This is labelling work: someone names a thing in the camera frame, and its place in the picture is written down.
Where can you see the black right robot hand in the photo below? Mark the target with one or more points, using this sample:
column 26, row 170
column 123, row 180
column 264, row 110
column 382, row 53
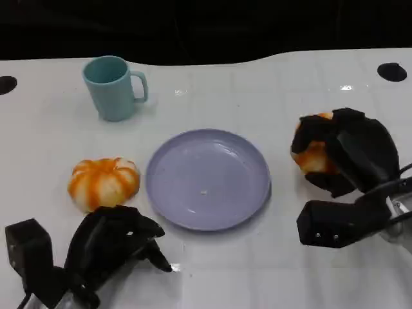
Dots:
column 363, row 151

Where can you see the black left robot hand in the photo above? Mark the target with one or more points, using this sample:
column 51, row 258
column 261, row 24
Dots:
column 99, row 244

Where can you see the orange and white bread roll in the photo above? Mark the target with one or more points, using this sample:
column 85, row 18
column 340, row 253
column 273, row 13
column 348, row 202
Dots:
column 103, row 183
column 317, row 157

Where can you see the black table grommet hole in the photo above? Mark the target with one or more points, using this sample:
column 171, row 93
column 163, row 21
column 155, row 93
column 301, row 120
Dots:
column 391, row 71
column 6, row 85

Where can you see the lilac plate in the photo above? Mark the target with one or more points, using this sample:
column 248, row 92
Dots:
column 206, row 167

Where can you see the pale green mug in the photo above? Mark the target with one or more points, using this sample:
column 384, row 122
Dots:
column 111, row 95

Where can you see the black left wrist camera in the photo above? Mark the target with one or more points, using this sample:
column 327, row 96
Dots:
column 27, row 248

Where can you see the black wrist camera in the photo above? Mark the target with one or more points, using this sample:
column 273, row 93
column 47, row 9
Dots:
column 27, row 248
column 325, row 222

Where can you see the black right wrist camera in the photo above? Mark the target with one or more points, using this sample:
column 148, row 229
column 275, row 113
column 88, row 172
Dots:
column 325, row 222

